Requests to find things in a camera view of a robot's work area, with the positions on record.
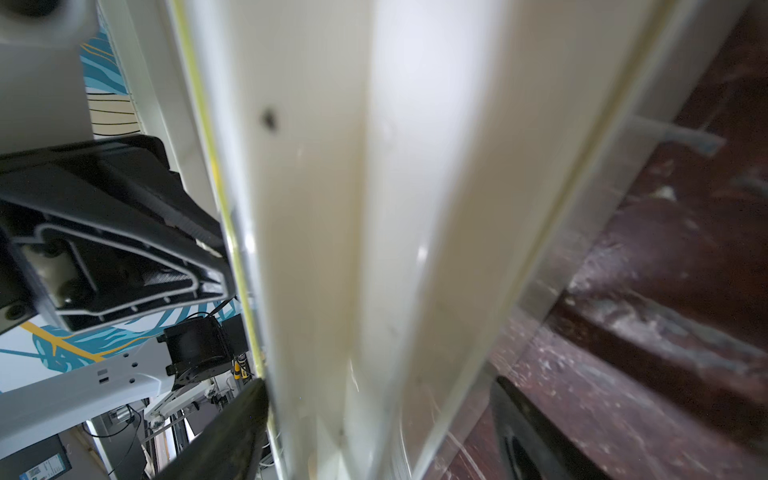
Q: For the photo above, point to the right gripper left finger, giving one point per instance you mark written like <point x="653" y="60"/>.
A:
<point x="230" y="446"/>

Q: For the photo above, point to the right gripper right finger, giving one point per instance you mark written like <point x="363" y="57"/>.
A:
<point x="530" y="445"/>

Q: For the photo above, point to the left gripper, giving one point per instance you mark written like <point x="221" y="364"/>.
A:
<point x="100" y="232"/>

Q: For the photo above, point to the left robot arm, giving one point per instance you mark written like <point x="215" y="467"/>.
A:
<point x="95" y="384"/>

